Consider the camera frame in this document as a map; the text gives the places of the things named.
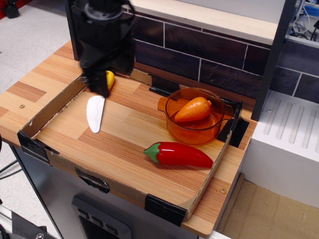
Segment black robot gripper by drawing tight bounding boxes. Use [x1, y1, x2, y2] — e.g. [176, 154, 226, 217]
[71, 0, 135, 98]

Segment orange toy carrot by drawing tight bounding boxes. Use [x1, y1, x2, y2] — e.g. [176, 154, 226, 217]
[175, 97, 212, 122]

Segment orange transparent plastic pot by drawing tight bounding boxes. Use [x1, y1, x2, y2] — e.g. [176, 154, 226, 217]
[158, 88, 235, 145]

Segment red toy chili pepper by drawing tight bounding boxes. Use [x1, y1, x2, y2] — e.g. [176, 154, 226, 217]
[143, 142, 213, 168]

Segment grey oven control panel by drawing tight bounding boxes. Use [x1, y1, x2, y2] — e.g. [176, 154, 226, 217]
[72, 197, 133, 239]

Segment white toy sink drainer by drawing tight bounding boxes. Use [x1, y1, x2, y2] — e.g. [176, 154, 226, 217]
[242, 91, 319, 206]

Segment toy knife yellow handle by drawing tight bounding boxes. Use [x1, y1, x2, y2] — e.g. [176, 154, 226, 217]
[86, 71, 115, 133]

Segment dark grey left post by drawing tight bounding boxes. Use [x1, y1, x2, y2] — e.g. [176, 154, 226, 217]
[64, 0, 83, 61]

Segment black cable on floor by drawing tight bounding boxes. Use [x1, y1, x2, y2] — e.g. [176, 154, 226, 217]
[0, 159, 23, 180]

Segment dark grey cabinet post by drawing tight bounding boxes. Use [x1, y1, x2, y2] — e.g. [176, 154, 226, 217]
[251, 0, 297, 121]

